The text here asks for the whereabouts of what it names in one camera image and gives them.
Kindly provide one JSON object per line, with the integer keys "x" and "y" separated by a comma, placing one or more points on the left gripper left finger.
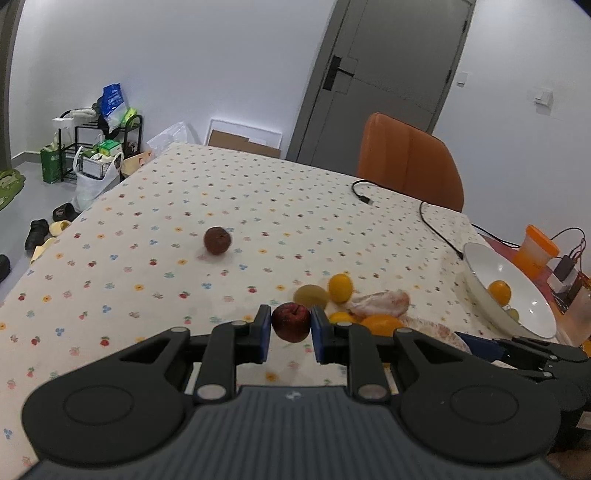
{"x": 131, "y": 403}

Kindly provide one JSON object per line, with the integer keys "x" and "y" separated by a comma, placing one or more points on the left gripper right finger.
{"x": 411, "y": 374}

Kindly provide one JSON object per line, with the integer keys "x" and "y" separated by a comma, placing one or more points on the large orange mandarin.
{"x": 382, "y": 324}

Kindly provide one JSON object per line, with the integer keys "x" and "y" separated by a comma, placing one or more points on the peeled pomelo segment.
{"x": 387, "y": 302}

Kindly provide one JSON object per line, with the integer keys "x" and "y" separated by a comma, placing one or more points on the small yellow orange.
{"x": 340, "y": 288}

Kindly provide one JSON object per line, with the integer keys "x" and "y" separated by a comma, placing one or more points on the red apple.
{"x": 291, "y": 322}

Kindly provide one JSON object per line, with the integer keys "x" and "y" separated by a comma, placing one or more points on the green-brown kiwi fruit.
{"x": 311, "y": 295}

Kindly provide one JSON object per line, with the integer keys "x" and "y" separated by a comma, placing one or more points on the dark brown round fruit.
{"x": 217, "y": 240}

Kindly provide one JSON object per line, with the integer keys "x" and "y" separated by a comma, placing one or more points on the white plate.
{"x": 528, "y": 314}

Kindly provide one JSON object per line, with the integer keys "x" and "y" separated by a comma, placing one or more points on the black power adapter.
{"x": 564, "y": 268}

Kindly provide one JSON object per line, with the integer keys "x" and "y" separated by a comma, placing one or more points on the orange lidded cup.
{"x": 536, "y": 250}

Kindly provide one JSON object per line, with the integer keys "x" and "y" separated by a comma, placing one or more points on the yellow slipper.
{"x": 57, "y": 227}

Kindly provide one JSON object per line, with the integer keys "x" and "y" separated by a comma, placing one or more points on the black shoe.
{"x": 38, "y": 231}

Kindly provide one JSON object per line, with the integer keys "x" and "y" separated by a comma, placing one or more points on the white plastic bag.
{"x": 94, "y": 176}

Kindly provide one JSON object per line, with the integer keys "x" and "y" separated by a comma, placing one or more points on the green floor mat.
{"x": 11, "y": 184}

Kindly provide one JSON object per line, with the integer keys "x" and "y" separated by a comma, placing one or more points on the orange chair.
{"x": 410, "y": 161}

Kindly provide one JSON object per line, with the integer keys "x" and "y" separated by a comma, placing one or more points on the black metal shelf rack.
{"x": 85, "y": 129}

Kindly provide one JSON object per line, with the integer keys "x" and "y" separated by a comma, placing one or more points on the cardboard sheet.
{"x": 238, "y": 143}

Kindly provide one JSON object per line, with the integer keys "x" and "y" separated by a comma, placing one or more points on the blue plastic bag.
{"x": 113, "y": 105}

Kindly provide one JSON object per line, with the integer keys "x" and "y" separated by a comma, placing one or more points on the grey door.
{"x": 403, "y": 55}

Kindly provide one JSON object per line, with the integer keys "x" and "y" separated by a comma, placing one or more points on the white wall switch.
{"x": 544, "y": 98}

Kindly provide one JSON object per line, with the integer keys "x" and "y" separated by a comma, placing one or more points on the black door handle lock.
{"x": 334, "y": 69}

